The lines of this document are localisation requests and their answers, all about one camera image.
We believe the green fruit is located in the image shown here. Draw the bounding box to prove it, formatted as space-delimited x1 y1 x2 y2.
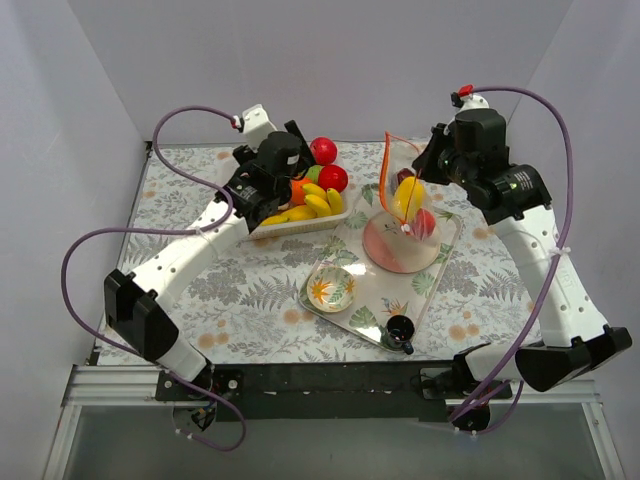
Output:
305 165 323 184

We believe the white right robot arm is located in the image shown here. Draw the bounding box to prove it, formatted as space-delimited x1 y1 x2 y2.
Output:
413 108 632 398

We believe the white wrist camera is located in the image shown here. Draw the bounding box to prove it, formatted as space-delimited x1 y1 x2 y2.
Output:
450 84 489 113
232 104 278 152

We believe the clear zip top bag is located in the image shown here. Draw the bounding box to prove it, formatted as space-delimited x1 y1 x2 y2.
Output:
379 132 440 272

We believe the dark red apple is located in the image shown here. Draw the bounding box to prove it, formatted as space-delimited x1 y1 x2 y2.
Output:
396 168 415 184

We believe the pink white plate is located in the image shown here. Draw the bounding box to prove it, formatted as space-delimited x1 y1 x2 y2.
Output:
363 211 441 274

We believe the floral tablecloth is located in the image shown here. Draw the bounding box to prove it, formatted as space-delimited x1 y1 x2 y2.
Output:
133 146 533 364

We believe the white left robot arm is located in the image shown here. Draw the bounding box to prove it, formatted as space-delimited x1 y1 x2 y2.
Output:
104 120 314 400

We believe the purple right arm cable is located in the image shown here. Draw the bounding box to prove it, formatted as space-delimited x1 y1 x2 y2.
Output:
447 85 574 435

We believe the orange fruit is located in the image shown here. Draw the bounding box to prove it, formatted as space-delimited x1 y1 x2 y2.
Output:
290 177 311 205

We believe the dark blue cup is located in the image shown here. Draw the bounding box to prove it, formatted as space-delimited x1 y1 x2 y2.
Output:
381 315 415 355

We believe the black base bar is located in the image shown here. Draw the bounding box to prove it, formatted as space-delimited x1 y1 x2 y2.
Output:
154 360 501 424

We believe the yellow banana bunch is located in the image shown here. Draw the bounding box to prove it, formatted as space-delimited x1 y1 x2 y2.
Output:
302 183 344 217

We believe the yellow mango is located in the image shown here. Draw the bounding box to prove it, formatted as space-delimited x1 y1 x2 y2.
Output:
391 176 428 223

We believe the leaf pattern tray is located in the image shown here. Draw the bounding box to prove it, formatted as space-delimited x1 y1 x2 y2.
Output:
299 184 461 351

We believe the white plastic fruit basket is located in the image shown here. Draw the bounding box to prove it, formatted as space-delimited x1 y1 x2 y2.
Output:
250 150 355 239

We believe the yellow fruit under radish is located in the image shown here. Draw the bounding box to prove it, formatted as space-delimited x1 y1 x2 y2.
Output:
260 205 317 227

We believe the floral small bowl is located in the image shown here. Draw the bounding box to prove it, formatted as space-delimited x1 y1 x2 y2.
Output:
306 266 356 313

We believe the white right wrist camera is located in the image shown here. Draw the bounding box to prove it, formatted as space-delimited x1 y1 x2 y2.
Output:
450 84 489 113

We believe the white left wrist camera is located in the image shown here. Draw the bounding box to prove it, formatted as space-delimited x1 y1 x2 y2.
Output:
232 104 278 152

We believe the red pomegranate on basket rim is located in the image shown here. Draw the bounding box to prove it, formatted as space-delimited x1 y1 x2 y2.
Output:
310 137 338 166

